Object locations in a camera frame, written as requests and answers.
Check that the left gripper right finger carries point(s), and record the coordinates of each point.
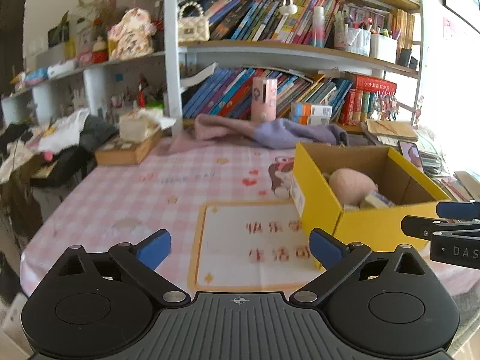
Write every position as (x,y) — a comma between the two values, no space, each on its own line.
(340,262)

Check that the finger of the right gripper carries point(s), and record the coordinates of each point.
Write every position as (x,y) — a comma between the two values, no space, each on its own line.
(424,228)
(458,210)

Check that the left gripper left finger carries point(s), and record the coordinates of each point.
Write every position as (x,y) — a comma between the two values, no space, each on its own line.
(138,262)

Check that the small white carton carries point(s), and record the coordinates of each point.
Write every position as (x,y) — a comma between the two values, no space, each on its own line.
(375,200)

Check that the pink plush pig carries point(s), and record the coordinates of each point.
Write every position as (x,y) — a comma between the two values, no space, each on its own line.
(350,186)

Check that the pink checkered tablecloth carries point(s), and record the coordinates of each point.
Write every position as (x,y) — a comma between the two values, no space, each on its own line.
(233,223)

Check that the yellow cardboard box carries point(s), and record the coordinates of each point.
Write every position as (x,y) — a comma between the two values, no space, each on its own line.
(412,192)

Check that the smartphone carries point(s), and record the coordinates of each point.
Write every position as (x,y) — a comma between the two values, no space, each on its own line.
(410,151)

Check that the brown notebook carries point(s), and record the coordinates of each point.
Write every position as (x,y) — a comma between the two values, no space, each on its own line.
(400,130)

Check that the wooden chess box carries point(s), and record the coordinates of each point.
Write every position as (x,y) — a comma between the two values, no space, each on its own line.
(117,152)

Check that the tissue pack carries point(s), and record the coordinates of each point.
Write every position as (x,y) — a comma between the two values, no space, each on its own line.
(141,123)

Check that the pile of clothes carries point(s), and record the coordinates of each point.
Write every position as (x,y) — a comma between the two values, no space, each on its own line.
(80,129)

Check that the red book set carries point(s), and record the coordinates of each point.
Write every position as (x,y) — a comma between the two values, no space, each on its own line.
(361,99)

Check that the pink purple towel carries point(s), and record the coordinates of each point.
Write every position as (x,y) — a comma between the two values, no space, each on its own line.
(279,134)

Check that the orange white small box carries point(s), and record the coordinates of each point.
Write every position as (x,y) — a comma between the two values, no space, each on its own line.
(304,113)

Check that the white pen holder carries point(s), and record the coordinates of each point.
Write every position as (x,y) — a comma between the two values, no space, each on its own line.
(383,48)

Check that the pink cartoon canister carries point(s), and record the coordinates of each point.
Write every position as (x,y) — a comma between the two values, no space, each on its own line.
(264,99)

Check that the white bookshelf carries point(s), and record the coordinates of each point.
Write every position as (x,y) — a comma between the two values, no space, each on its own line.
(65,61)

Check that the pink doll figure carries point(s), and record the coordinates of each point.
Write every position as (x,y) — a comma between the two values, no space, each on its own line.
(132,37)

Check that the cream quilted handbag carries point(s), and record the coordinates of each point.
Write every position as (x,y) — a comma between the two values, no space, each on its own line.
(193,28)

